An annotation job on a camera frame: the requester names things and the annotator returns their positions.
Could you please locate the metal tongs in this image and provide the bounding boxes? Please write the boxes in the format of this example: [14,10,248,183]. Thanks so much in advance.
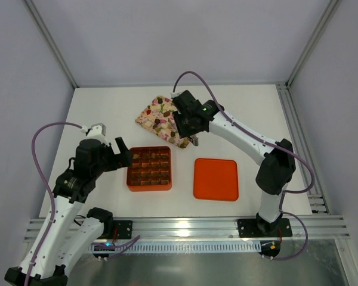
[188,135,199,147]

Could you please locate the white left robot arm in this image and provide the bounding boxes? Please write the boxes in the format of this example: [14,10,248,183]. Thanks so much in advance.
[4,137,133,285]

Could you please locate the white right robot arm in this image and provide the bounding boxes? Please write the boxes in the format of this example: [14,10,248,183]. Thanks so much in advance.
[171,90,295,236]

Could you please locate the orange chocolate box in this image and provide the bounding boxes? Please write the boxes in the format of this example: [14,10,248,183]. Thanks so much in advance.
[126,146,172,192]

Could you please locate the floral tray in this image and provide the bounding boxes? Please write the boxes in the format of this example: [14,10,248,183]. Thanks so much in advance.
[135,95,190,149]

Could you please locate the orange box lid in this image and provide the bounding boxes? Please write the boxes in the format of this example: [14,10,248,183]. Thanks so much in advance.
[193,158,239,202]

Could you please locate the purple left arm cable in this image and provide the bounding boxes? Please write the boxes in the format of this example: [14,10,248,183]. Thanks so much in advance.
[23,122,87,286]

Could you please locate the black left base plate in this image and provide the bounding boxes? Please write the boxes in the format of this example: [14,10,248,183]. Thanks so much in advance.
[113,220,133,240]

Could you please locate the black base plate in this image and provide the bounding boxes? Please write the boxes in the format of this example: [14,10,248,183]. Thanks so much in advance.
[237,217,293,238]
[113,220,133,240]

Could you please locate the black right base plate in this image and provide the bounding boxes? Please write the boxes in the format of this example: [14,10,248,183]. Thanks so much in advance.
[237,217,293,238]

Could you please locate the aluminium table rail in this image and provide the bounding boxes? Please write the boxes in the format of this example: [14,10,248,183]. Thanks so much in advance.
[23,216,351,242]

